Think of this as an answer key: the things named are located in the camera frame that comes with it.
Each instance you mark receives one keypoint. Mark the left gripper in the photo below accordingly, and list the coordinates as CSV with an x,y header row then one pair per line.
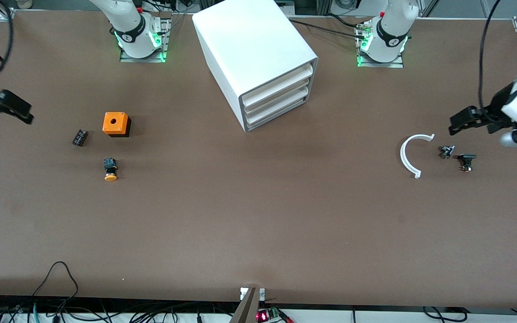
x,y
499,104

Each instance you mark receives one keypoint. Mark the orange push button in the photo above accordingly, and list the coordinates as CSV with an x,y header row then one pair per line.
x,y
111,177

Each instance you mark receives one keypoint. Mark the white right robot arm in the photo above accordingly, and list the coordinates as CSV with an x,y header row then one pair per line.
x,y
130,27

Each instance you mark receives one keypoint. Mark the orange push-button box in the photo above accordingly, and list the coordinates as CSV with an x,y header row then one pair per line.
x,y
115,122

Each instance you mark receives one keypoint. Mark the small metal fitting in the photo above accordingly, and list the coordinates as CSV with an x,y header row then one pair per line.
x,y
447,151

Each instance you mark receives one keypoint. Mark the small black terminal block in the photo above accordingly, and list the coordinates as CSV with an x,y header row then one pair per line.
x,y
80,137

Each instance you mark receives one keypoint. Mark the circuit board with red LED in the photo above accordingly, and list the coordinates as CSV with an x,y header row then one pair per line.
x,y
263,316

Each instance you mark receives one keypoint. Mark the black switch component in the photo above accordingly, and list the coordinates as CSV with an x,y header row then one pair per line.
x,y
467,158

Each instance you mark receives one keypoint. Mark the white semicircular bracket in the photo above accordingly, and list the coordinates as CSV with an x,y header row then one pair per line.
x,y
402,155

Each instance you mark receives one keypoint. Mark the grey camera mount bar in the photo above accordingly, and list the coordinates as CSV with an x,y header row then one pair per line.
x,y
247,309

